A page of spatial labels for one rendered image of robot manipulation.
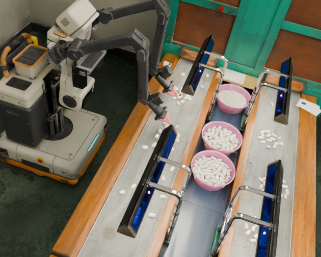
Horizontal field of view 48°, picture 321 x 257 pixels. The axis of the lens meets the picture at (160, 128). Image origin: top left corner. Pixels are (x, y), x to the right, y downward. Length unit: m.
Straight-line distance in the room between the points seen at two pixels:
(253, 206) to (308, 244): 0.33
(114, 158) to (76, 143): 0.77
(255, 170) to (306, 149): 0.42
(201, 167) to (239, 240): 0.48
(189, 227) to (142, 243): 0.30
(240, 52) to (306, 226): 1.37
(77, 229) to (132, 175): 0.44
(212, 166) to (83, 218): 0.82
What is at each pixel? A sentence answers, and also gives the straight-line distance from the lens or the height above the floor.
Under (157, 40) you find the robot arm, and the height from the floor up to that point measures 1.20.
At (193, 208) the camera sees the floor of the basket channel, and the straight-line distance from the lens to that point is 2.06.
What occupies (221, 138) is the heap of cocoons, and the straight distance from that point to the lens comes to 2.36.
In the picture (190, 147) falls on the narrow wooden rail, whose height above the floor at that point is 0.76.
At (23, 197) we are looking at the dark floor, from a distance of 2.90.
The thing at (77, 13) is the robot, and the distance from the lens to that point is 2.12.
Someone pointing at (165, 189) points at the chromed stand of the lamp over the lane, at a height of 1.12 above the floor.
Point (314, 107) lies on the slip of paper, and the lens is 2.86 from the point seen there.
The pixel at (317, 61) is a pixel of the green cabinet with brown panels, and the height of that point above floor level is 1.04.
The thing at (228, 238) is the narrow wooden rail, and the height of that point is 0.76.
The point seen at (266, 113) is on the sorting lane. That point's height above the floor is 0.74.
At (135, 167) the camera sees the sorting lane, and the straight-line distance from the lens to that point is 2.08.
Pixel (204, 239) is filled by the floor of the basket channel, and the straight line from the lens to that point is 1.98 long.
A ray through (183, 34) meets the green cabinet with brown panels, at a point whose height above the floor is 0.95.
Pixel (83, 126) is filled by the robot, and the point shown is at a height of 0.28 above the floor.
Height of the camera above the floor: 2.38
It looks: 45 degrees down
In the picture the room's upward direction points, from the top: 11 degrees clockwise
